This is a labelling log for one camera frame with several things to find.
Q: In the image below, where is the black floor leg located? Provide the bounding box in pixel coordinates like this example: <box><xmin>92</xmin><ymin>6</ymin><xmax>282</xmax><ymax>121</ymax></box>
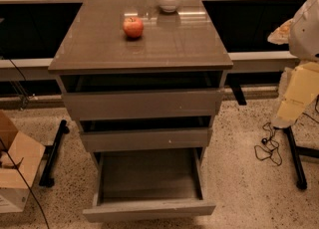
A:
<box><xmin>39</xmin><ymin>119</ymin><xmax>70</xmax><ymax>187</ymax></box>
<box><xmin>283</xmin><ymin>127</ymin><xmax>319</xmax><ymax>190</ymax></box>

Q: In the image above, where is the grey top drawer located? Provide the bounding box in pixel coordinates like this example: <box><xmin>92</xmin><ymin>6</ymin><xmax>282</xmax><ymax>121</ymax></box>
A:
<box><xmin>59</xmin><ymin>72</ymin><xmax>225</xmax><ymax>121</ymax></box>

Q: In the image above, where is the grey drawer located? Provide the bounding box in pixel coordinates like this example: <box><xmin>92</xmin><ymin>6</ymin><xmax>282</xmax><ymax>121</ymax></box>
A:
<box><xmin>59</xmin><ymin>72</ymin><xmax>225</xmax><ymax>121</ymax></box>
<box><xmin>83</xmin><ymin>148</ymin><xmax>215</xmax><ymax>222</ymax></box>
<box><xmin>80</xmin><ymin>115</ymin><xmax>212</xmax><ymax>152</ymax></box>

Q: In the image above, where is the black right floor leg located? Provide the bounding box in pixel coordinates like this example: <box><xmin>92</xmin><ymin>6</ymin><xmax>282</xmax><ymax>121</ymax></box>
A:
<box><xmin>283</xmin><ymin>127</ymin><xmax>319</xmax><ymax>190</ymax></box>

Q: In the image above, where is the red apple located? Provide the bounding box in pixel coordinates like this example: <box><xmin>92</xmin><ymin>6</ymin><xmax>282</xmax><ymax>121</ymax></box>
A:
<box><xmin>123</xmin><ymin>17</ymin><xmax>144</xmax><ymax>39</ymax></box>

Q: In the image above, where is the grey middle drawer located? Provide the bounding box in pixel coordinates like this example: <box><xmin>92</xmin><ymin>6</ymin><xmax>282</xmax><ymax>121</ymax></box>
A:
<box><xmin>80</xmin><ymin>115</ymin><xmax>212</xmax><ymax>152</ymax></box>

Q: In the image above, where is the grey bottom drawer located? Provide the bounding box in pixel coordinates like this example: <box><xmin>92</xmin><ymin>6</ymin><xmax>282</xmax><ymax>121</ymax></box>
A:
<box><xmin>83</xmin><ymin>148</ymin><xmax>215</xmax><ymax>222</ymax></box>

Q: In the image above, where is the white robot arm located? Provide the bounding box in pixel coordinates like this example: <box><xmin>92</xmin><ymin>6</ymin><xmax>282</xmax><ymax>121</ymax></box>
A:
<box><xmin>267</xmin><ymin>0</ymin><xmax>319</xmax><ymax>128</ymax></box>

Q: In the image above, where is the black centre table leg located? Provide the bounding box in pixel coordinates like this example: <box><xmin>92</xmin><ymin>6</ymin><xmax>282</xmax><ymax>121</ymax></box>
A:
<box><xmin>230</xmin><ymin>84</ymin><xmax>246</xmax><ymax>106</ymax></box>

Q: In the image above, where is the black tangled floor cable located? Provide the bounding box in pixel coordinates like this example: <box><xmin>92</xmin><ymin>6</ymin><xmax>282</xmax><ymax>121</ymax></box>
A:
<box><xmin>254</xmin><ymin>121</ymin><xmax>283</xmax><ymax>167</ymax></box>

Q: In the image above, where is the black cable at left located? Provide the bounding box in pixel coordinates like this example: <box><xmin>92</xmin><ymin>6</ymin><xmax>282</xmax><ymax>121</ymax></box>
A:
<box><xmin>0</xmin><ymin>52</ymin><xmax>51</xmax><ymax>229</ymax></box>

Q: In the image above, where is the grey drawer cabinet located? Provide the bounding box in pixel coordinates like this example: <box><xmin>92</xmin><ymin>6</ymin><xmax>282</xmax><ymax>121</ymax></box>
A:
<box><xmin>48</xmin><ymin>0</ymin><xmax>234</xmax><ymax>161</ymax></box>

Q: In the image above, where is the cardboard box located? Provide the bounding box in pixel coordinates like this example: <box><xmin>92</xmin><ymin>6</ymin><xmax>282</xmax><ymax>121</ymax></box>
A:
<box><xmin>0</xmin><ymin>112</ymin><xmax>45</xmax><ymax>213</ymax></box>

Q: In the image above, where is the black left floor leg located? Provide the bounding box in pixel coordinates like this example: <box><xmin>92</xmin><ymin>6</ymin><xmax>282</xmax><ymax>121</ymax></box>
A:
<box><xmin>39</xmin><ymin>119</ymin><xmax>70</xmax><ymax>187</ymax></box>

